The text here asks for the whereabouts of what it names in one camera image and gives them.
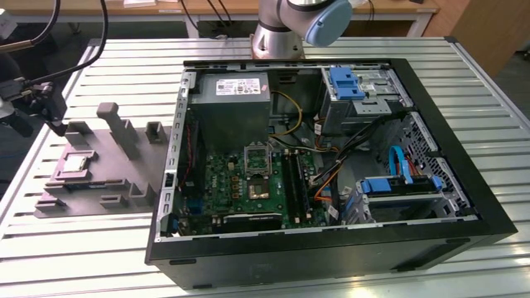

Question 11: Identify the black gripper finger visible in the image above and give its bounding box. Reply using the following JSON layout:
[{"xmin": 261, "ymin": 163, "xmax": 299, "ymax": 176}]
[
  {"xmin": 31, "ymin": 81, "xmax": 70, "ymax": 137},
  {"xmin": 6, "ymin": 111, "xmax": 35, "ymax": 139}
]

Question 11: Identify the silver CPU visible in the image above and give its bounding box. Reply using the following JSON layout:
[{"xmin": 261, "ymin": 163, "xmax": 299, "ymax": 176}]
[{"xmin": 60, "ymin": 154, "xmax": 88, "ymax": 172}]

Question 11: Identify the metal socket cover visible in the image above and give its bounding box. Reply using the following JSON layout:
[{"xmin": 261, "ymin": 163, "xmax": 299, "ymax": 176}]
[{"xmin": 243, "ymin": 142, "xmax": 274, "ymax": 178}]

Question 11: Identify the CPU socket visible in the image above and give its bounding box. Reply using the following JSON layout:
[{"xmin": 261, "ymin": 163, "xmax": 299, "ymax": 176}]
[{"xmin": 247, "ymin": 177, "xmax": 273, "ymax": 199}]

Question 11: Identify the black office chair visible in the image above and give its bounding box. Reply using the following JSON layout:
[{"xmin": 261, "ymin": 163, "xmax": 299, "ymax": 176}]
[{"xmin": 12, "ymin": 23, "xmax": 59, "ymax": 84}]

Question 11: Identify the RAM stick blue label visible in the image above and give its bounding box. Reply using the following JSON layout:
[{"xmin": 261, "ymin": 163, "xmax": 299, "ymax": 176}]
[{"xmin": 62, "ymin": 182, "xmax": 110, "ymax": 191}]

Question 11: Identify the grey parts rack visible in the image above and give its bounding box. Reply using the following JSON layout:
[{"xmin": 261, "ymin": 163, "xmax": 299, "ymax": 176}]
[{"xmin": 34, "ymin": 102, "xmax": 175, "ymax": 220}]

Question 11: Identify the grey power supply unit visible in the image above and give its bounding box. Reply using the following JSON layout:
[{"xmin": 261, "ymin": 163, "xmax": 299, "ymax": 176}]
[{"xmin": 188, "ymin": 73, "xmax": 274, "ymax": 147}]

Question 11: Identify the green motherboard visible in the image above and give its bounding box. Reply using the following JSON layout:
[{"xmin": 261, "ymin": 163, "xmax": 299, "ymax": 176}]
[{"xmin": 172, "ymin": 145, "xmax": 333, "ymax": 234}]

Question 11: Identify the black graphics card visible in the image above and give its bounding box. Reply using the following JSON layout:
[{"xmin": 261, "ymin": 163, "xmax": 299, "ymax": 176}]
[{"xmin": 213, "ymin": 212, "xmax": 283, "ymax": 233}]

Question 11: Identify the black RAM slot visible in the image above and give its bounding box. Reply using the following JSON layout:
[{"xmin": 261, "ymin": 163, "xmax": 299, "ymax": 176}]
[
  {"xmin": 281, "ymin": 149, "xmax": 302, "ymax": 223},
  {"xmin": 291, "ymin": 149, "xmax": 315, "ymax": 220}
]

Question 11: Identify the black PC case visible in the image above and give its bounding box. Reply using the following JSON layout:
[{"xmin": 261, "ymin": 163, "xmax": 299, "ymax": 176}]
[{"xmin": 143, "ymin": 57, "xmax": 520, "ymax": 291}]

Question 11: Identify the silver disk bay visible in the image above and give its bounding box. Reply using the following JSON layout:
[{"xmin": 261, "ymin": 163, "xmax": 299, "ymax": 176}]
[{"xmin": 321, "ymin": 65, "xmax": 415, "ymax": 135}]

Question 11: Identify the hard disk in blue carrier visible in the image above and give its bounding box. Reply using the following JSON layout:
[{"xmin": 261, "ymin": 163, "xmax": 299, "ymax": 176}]
[{"xmin": 359, "ymin": 174, "xmax": 445, "ymax": 197}]

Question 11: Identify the silver disk bay cage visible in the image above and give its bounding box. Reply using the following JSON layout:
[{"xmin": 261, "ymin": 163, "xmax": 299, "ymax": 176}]
[{"xmin": 339, "ymin": 186, "xmax": 480, "ymax": 225}]

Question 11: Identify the wooden cabinet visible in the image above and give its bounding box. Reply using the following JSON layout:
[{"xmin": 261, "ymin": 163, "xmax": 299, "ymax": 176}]
[{"xmin": 422, "ymin": 0, "xmax": 530, "ymax": 78}]

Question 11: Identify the grey box camera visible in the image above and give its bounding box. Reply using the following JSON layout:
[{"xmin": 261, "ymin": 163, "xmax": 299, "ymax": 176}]
[{"xmin": 0, "ymin": 8, "xmax": 19, "ymax": 38}]

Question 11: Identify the black cable tan sleeve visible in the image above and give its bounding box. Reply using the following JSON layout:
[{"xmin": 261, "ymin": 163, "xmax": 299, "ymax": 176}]
[{"xmin": 0, "ymin": 0, "xmax": 63, "ymax": 53}]

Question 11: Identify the black camera cable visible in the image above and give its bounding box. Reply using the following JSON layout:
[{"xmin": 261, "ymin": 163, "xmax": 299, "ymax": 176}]
[{"xmin": 23, "ymin": 0, "xmax": 111, "ymax": 88}]

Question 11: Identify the yellow wire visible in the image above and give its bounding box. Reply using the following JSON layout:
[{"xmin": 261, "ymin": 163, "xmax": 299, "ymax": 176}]
[{"xmin": 269, "ymin": 89, "xmax": 303, "ymax": 137}]

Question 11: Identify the white green wire bundle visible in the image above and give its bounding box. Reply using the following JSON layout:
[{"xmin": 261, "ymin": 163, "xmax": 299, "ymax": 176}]
[{"xmin": 269, "ymin": 135, "xmax": 339, "ymax": 153}]

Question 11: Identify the orange wire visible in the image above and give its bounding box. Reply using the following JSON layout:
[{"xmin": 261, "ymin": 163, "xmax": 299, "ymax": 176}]
[{"xmin": 313, "ymin": 183, "xmax": 333, "ymax": 203}]

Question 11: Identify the blue plastic drive bracket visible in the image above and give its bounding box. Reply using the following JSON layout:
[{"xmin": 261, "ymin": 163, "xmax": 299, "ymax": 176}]
[{"xmin": 330, "ymin": 66, "xmax": 366, "ymax": 101}]

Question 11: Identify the black cable bundle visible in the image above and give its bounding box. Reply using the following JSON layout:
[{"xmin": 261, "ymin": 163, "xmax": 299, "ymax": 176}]
[{"xmin": 313, "ymin": 111, "xmax": 409, "ymax": 186}]

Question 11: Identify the blue wire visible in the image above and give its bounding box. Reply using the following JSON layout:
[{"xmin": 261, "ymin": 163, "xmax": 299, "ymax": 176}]
[{"xmin": 387, "ymin": 145, "xmax": 415, "ymax": 186}]

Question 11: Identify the red wire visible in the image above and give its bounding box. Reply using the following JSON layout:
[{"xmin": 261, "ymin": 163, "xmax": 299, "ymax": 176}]
[{"xmin": 405, "ymin": 154, "xmax": 425, "ymax": 176}]

